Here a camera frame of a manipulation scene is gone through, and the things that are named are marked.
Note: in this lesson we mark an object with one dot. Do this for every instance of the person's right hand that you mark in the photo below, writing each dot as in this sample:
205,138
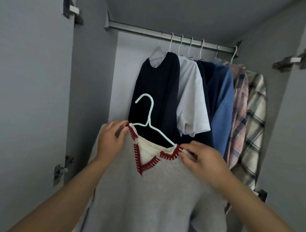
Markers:
208,165

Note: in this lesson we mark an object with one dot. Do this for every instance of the person's left hand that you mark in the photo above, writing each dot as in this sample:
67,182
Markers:
108,143

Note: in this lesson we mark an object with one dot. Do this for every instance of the light blue hanger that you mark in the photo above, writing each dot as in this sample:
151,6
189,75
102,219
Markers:
150,105

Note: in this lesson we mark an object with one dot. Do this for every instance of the blue denim shirt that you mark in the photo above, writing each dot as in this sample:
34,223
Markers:
224,107

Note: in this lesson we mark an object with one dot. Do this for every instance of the grey sweater red stitching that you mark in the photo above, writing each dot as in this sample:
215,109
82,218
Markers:
155,198

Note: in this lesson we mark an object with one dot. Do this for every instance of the navy Skechers tee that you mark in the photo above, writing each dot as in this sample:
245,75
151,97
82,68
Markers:
211,100

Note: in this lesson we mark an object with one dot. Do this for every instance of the pink plaid shirt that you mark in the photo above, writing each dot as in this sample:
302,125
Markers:
239,107

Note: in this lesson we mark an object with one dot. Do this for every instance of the cream plaid shirt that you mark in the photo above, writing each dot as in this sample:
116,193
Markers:
255,119

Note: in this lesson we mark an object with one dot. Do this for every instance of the plain navy top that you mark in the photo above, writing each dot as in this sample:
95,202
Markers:
157,95

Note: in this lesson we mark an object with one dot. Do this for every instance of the white zip polo shirt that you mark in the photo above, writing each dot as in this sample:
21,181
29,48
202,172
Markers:
191,95

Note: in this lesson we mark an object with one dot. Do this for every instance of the navy Vacation logo t-shirt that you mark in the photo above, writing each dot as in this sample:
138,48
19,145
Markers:
203,79

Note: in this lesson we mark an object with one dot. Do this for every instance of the white plastic hanger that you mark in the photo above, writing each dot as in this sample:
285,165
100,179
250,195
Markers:
217,56
157,51

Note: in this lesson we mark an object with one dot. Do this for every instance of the light green hanger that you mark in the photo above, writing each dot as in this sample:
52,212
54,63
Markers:
235,53

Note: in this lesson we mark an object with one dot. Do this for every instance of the pale pink hanger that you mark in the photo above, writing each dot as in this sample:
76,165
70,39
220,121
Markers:
201,49

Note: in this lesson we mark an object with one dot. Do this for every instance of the person's right forearm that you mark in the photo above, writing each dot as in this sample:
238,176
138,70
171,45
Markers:
253,208

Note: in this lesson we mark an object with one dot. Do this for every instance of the person's left forearm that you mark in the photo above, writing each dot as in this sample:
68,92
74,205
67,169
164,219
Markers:
59,203

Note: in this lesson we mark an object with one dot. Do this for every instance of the metal wardrobe rail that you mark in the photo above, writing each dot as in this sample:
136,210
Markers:
143,31

